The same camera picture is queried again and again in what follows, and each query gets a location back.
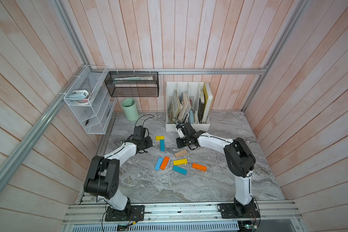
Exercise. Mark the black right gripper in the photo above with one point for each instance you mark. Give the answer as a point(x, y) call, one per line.
point(178, 139)

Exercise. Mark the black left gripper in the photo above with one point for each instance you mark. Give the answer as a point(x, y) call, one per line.
point(149, 143)

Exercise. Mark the small yellow wooden block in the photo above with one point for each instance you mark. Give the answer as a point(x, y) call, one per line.
point(158, 138)

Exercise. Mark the teal wooden block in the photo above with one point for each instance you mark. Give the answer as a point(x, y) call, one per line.
point(180, 170)
point(162, 145)

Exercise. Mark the light blue wooden block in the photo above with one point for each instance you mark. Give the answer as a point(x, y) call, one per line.
point(158, 164)

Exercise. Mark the orange wooden block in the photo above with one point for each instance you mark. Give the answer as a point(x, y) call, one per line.
point(199, 167)
point(164, 163)

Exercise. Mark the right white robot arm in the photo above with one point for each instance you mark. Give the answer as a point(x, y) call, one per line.
point(239, 157)

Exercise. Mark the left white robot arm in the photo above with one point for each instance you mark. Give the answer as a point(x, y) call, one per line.
point(102, 179)

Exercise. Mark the natural wooden block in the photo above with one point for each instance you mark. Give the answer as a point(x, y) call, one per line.
point(181, 153)

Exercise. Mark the long yellow wooden block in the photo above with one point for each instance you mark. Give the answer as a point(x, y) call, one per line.
point(180, 162)

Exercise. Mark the illustrated Chinese history book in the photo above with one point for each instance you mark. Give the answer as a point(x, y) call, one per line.
point(174, 108)

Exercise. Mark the mint green plastic cup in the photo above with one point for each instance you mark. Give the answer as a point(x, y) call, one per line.
point(130, 109)

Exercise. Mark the white plastic file organizer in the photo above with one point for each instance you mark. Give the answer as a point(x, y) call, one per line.
point(192, 98)

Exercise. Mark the cream hardcover book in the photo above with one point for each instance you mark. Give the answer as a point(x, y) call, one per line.
point(208, 100)

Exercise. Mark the black wire mesh basket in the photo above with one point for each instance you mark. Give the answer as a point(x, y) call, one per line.
point(132, 84)

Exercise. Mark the white wire shelf rack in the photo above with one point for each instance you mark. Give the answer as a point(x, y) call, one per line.
point(95, 116)

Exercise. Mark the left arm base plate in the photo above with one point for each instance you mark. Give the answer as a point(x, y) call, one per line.
point(130, 213)

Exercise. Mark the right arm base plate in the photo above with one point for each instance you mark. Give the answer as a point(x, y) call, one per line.
point(233, 210)

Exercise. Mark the aluminium front rail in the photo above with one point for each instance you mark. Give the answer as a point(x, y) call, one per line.
point(183, 212)

